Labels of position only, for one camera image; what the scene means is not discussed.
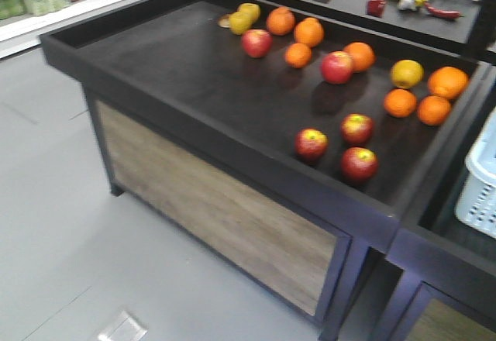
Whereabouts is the white garlic bulb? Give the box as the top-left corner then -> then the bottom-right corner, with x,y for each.
397,0 -> 417,11

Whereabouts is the light blue plastic basket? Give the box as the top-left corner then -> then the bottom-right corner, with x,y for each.
455,109 -> 496,239

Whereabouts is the small orange centre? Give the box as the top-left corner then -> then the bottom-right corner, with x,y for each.
284,43 -> 312,69

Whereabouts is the small orange right lower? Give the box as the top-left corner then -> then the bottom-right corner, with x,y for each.
417,95 -> 452,126

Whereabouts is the black wood fruit display table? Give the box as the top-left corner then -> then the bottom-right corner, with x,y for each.
41,0 -> 495,340

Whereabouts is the large orange far right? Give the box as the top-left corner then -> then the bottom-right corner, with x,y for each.
427,66 -> 469,101

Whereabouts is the orange back centre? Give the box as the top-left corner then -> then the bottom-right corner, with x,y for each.
294,17 -> 325,48

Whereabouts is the red bell pepper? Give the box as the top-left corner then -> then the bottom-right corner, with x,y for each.
367,0 -> 387,18

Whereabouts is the small orange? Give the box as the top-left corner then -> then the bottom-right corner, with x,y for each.
417,95 -> 452,126
383,88 -> 417,118
284,43 -> 312,69

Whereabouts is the small orange right inner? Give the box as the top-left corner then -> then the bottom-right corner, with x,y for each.
383,88 -> 417,118

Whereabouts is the orange back left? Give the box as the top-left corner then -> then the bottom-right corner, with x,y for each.
266,6 -> 295,36

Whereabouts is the orange behind centre apple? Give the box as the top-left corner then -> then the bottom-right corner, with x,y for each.
343,42 -> 376,73

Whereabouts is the red apple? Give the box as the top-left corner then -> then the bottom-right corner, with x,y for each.
294,128 -> 329,163
340,113 -> 374,146
320,50 -> 353,84
340,146 -> 379,184
241,29 -> 273,58

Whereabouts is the metal floor socket plate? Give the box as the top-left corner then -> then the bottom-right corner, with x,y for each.
96,310 -> 148,341

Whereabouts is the yellow pear fruit back left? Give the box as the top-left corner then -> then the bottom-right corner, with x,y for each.
228,11 -> 253,35

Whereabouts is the red chili pepper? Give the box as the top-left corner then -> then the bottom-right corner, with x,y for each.
424,2 -> 463,20

